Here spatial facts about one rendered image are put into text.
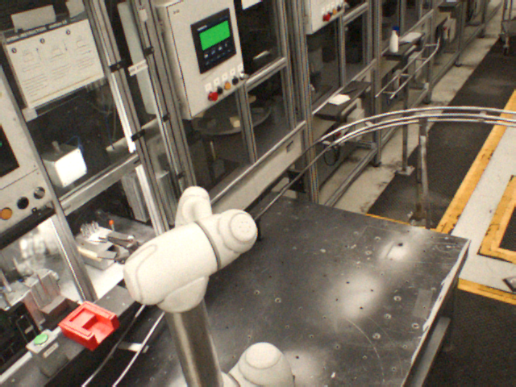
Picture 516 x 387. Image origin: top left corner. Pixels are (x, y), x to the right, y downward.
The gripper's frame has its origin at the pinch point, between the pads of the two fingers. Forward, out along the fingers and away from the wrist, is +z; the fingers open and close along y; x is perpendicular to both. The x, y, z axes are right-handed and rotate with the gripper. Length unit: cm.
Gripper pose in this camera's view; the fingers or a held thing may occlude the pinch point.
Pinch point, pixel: (101, 247)
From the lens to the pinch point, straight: 192.8
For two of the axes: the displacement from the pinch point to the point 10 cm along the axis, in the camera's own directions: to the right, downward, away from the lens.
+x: -2.3, 6.6, -7.1
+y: -1.1, -7.5, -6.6
